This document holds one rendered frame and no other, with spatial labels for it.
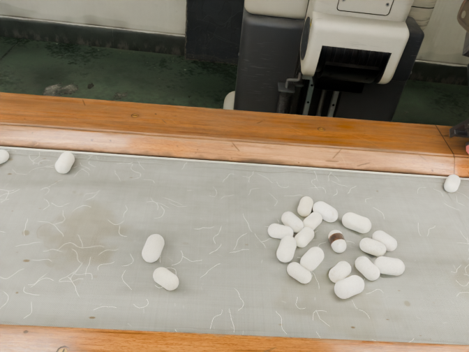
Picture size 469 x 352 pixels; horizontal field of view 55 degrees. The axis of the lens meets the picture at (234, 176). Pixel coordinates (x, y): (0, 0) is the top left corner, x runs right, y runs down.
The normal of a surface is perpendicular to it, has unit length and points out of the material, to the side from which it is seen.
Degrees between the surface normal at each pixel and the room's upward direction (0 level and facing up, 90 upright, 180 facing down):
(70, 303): 0
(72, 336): 0
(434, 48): 89
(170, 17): 88
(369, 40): 98
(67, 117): 0
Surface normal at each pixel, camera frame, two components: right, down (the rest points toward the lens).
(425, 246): 0.09, -0.76
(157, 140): 0.07, -0.08
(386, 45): -0.06, 0.74
